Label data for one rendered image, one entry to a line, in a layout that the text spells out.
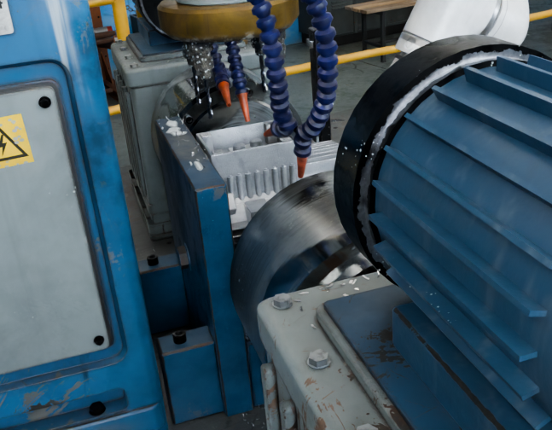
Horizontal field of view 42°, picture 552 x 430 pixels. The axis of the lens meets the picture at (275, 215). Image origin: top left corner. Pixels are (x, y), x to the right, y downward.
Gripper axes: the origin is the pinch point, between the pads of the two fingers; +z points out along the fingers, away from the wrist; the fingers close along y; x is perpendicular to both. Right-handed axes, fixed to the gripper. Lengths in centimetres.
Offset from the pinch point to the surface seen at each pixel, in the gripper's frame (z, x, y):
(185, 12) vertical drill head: -9.6, 32.3, 0.1
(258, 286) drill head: 11.3, 20.9, -25.0
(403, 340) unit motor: 1, 23, -51
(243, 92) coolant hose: -0.7, 14.9, 19.0
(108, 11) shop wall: 45, -32, 518
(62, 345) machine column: 30.1, 34.4, -12.5
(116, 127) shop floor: 101, -44, 388
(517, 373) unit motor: -4, 26, -64
